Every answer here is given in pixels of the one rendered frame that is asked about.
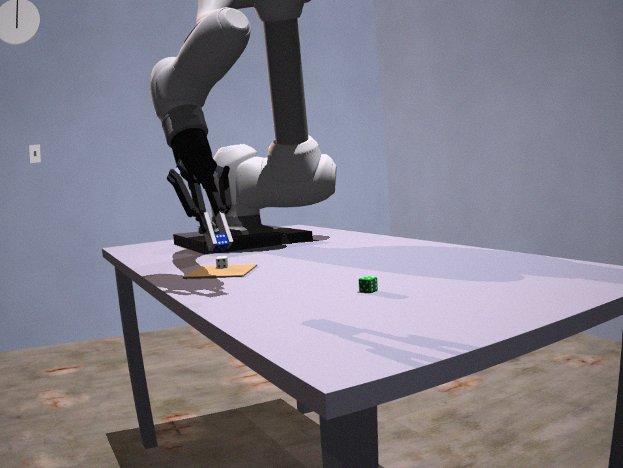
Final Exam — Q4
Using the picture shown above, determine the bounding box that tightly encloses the green die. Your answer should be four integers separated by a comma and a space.
358, 276, 378, 293

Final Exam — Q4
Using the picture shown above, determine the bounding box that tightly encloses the white die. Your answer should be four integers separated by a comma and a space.
216, 256, 228, 269

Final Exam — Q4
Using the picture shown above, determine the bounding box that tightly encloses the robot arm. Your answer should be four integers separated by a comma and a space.
151, 0, 336, 236

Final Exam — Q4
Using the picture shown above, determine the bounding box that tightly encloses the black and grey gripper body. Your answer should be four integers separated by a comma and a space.
171, 128, 217, 184

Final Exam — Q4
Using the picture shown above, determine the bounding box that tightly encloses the tan flat mat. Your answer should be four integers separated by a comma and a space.
183, 264, 257, 278

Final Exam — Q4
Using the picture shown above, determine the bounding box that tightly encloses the blue die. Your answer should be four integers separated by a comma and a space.
213, 233, 229, 252

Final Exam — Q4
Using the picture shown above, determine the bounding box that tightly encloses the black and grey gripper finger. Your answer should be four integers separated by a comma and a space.
167, 162, 217, 251
202, 161, 233, 249

